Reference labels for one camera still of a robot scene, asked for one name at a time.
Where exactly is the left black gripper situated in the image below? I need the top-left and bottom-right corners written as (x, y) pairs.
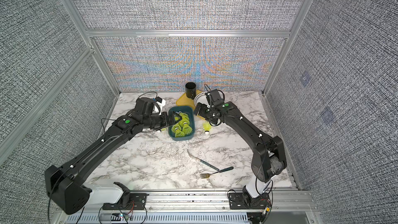
top-left (142, 110), bottom-right (182, 131)

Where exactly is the yellow shuttlecock seven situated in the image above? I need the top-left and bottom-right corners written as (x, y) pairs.
top-left (203, 121), bottom-right (212, 135)

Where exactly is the teal plastic storage box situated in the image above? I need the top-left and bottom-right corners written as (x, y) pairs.
top-left (169, 106), bottom-right (195, 141)

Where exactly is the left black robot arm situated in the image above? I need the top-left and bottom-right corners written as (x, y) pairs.
top-left (45, 97), bottom-right (182, 215)

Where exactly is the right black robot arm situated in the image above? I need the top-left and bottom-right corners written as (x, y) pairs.
top-left (193, 89), bottom-right (287, 199)

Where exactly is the white patterned plate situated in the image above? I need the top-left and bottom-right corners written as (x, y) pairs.
top-left (193, 91), bottom-right (209, 107)

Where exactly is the black cup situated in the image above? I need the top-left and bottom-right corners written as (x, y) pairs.
top-left (185, 82), bottom-right (197, 100)

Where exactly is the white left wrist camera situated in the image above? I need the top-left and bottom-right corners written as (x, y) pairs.
top-left (154, 96), bottom-right (166, 112)

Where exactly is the green handled knife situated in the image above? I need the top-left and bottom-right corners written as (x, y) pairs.
top-left (187, 149), bottom-right (220, 172)

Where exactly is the green handled fork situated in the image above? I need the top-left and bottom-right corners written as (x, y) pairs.
top-left (200, 167), bottom-right (234, 179)

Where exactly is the aluminium front rail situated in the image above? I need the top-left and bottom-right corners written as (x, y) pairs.
top-left (62, 189), bottom-right (324, 215)

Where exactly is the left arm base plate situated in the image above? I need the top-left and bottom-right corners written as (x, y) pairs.
top-left (102, 193), bottom-right (148, 211)

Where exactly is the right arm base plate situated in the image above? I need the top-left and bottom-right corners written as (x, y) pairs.
top-left (227, 191), bottom-right (272, 210)

